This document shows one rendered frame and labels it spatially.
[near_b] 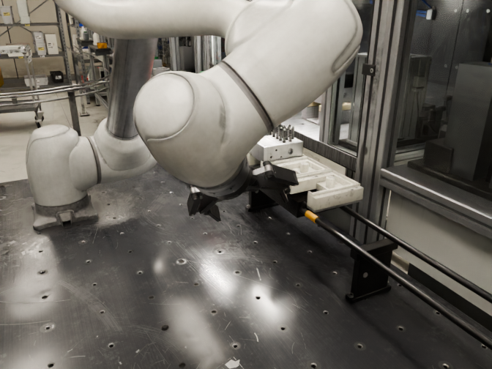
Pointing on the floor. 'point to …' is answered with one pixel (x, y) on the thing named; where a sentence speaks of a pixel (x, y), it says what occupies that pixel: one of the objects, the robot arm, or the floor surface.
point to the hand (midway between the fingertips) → (250, 203)
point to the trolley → (29, 84)
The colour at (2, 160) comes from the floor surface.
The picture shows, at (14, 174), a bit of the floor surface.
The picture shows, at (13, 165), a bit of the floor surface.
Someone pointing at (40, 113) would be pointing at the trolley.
